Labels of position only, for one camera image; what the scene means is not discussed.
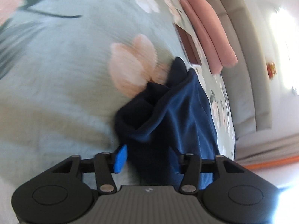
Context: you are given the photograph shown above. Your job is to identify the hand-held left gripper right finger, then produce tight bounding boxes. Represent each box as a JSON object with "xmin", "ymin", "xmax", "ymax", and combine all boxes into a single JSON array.
[{"xmin": 169, "ymin": 146, "xmax": 246, "ymax": 195}]

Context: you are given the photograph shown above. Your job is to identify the navy white-striped hoodie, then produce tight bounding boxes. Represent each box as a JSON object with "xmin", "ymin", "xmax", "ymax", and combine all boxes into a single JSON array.
[{"xmin": 114, "ymin": 57, "xmax": 226, "ymax": 190}]

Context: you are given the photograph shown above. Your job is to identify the dark red folded cloth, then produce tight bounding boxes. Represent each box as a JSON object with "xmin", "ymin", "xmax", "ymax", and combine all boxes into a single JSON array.
[{"xmin": 174, "ymin": 23, "xmax": 203, "ymax": 66}]

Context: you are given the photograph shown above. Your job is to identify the red wall ornament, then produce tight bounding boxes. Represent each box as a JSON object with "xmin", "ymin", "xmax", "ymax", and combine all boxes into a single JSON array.
[{"xmin": 267, "ymin": 61, "xmax": 277, "ymax": 78}]

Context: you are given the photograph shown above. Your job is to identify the beige padded headboard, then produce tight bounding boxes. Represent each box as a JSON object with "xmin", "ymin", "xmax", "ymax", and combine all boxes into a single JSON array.
[{"xmin": 200, "ymin": 0, "xmax": 273, "ymax": 139}]

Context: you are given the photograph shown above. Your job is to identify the orange curtain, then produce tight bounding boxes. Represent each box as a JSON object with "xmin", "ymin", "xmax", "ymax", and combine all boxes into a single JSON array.
[{"xmin": 234, "ymin": 140, "xmax": 299, "ymax": 171}]

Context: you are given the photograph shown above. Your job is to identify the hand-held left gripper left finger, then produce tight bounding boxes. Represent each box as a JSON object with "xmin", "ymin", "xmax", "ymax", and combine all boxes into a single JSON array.
[{"xmin": 50, "ymin": 144, "xmax": 128, "ymax": 195}]

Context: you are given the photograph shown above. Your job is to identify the floral quilted bed sheet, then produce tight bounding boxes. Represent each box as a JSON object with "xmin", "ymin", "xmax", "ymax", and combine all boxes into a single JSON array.
[{"xmin": 0, "ymin": 0, "xmax": 236, "ymax": 224}]

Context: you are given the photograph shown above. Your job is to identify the pink pillows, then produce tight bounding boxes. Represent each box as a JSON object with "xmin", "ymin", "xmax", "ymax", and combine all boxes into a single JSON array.
[{"xmin": 180, "ymin": 0, "xmax": 239, "ymax": 75}]

